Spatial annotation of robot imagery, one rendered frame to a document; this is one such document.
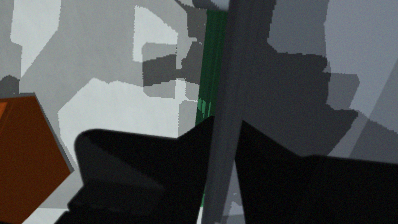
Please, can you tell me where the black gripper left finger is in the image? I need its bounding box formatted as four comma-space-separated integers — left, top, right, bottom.
74, 116, 215, 224

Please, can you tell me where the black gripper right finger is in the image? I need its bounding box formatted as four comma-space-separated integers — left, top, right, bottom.
235, 120, 398, 224

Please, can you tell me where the green plastic tray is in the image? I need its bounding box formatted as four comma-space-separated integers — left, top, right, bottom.
195, 9, 228, 126

